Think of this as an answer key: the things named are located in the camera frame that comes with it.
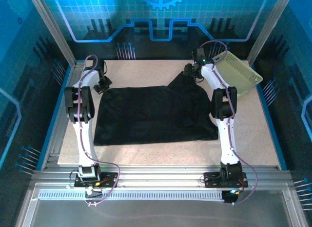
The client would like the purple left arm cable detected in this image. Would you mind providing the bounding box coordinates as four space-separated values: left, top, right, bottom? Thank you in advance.
73 54 121 207

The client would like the pale green plastic basket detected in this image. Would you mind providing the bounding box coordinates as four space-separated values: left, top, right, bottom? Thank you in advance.
211 51 264 99

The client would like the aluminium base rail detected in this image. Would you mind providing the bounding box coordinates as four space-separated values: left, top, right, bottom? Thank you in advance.
31 165 294 188

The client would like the blue table side trim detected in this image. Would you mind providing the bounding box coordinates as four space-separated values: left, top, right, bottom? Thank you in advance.
36 65 74 170
251 63 289 171

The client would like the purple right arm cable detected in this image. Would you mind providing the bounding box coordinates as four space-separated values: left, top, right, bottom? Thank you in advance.
199 40 258 206

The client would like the grey metal platform panel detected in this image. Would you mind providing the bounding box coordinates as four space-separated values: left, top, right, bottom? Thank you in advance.
24 187 302 227

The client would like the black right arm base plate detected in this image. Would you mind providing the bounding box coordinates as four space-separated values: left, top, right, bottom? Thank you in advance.
204 172 248 188

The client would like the black t-shirt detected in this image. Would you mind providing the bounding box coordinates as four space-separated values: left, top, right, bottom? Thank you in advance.
93 72 219 146

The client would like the aluminium frame post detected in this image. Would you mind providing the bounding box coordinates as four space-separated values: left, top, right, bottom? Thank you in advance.
247 0 293 65
26 0 78 66

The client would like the white slotted cable duct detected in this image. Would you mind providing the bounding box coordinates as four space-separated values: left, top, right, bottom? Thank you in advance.
39 189 225 201

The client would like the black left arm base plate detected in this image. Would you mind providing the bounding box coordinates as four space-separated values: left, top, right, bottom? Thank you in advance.
74 172 119 188

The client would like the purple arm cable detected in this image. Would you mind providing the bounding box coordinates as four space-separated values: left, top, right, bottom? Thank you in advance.
73 54 121 207
199 40 258 206

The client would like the aluminium table side rail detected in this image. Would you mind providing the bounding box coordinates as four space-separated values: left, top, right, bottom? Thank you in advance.
42 61 85 170

